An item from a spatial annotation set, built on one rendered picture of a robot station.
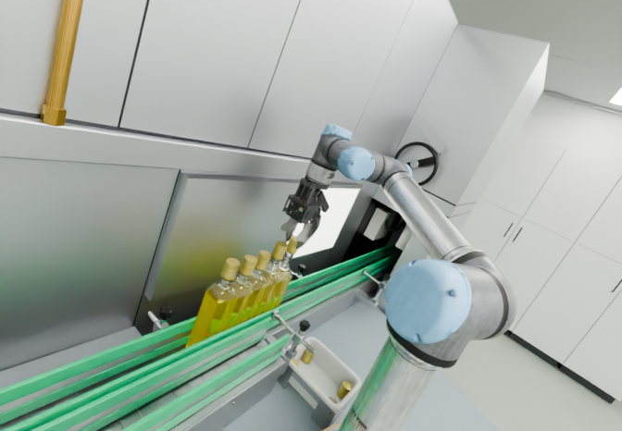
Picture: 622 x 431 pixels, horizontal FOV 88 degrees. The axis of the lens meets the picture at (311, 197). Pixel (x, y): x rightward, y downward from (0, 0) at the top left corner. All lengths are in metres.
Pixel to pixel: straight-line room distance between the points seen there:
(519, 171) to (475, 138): 2.75
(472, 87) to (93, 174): 1.46
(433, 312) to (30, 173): 0.64
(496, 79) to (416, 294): 1.29
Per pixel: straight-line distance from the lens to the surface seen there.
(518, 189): 4.34
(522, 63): 1.68
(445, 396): 1.57
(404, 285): 0.52
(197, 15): 0.71
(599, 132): 4.88
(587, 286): 4.47
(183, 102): 0.72
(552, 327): 4.58
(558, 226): 4.36
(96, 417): 0.81
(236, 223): 0.93
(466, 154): 1.62
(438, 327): 0.48
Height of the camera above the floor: 1.58
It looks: 16 degrees down
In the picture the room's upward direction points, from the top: 23 degrees clockwise
